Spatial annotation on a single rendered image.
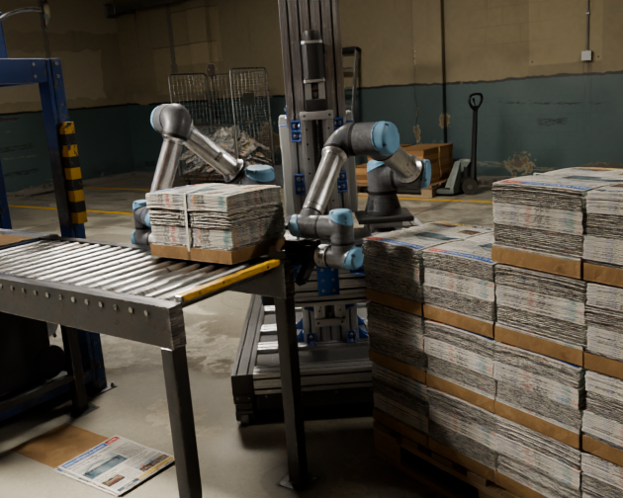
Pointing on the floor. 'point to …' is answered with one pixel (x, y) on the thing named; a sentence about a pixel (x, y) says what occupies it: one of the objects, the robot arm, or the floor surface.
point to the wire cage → (238, 139)
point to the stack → (502, 365)
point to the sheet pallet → (442, 166)
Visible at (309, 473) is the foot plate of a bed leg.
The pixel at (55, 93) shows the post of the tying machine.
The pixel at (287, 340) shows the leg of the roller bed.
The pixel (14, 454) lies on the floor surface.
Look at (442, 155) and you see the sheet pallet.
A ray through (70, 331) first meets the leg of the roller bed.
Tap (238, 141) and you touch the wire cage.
